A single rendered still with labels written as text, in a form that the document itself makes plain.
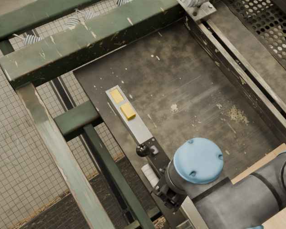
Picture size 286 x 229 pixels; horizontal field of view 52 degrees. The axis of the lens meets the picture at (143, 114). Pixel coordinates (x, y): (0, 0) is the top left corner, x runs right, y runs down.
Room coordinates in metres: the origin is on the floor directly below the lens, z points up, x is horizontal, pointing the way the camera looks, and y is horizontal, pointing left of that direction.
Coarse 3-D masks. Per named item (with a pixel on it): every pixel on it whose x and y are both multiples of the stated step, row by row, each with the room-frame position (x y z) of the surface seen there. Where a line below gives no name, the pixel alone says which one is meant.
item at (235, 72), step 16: (208, 0) 1.06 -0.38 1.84; (192, 16) 1.09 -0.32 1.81; (208, 16) 1.11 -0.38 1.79; (192, 32) 1.16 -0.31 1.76; (208, 32) 1.09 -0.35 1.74; (208, 48) 1.10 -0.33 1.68; (224, 48) 1.08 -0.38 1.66; (224, 64) 1.05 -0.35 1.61; (240, 64) 1.02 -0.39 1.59; (240, 80) 1.00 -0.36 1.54; (256, 80) 0.98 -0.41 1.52; (256, 96) 0.95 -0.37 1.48; (272, 96) 0.94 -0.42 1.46; (256, 112) 0.98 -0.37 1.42; (272, 112) 0.91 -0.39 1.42; (272, 128) 0.94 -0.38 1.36
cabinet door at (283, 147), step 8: (272, 152) 0.88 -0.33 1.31; (280, 152) 0.88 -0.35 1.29; (264, 160) 0.87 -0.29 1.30; (248, 168) 0.86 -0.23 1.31; (256, 168) 0.86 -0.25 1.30; (240, 176) 0.84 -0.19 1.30; (280, 216) 0.77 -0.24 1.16; (264, 224) 0.76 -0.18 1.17; (272, 224) 0.76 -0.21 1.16; (280, 224) 0.76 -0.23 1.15
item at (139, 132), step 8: (112, 88) 1.00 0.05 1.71; (112, 104) 0.98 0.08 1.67; (120, 104) 0.96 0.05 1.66; (120, 112) 0.95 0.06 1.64; (136, 112) 0.95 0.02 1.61; (128, 120) 0.93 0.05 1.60; (136, 120) 0.93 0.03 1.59; (128, 128) 0.93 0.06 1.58; (136, 128) 0.92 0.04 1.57; (144, 128) 0.92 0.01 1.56; (136, 136) 0.90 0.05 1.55; (144, 136) 0.90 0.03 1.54; (152, 136) 0.90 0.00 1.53; (160, 176) 0.84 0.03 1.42; (184, 200) 0.79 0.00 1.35; (184, 208) 0.77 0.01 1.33; (192, 208) 0.77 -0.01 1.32; (184, 216) 0.79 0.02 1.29; (192, 216) 0.76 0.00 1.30; (200, 216) 0.76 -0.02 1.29; (192, 224) 0.75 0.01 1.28; (200, 224) 0.75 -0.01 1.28
